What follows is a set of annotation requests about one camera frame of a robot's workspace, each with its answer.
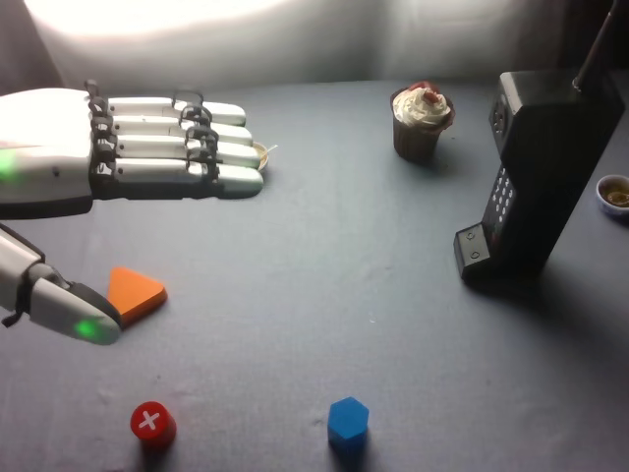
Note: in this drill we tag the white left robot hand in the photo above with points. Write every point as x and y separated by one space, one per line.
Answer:
49 147

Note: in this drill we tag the black brick phone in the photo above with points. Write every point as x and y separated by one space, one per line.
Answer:
545 172

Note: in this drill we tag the orange triangle block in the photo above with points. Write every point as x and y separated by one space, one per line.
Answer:
132 295

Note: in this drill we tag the small white bowl yellow food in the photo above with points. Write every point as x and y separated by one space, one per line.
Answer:
265 155

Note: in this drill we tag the white curtain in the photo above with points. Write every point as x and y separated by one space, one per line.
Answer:
295 44

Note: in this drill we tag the red cylinder block white cross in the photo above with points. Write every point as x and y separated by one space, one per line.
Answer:
150 423

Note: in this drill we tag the grey table cloth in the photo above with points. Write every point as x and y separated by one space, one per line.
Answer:
314 295

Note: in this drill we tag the toy cupcake with white frosting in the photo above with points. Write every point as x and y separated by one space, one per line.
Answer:
420 128

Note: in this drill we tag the blue hexagon block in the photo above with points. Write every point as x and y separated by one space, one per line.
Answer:
348 420

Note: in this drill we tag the small white bowl green soup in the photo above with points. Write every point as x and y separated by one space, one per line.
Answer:
614 196

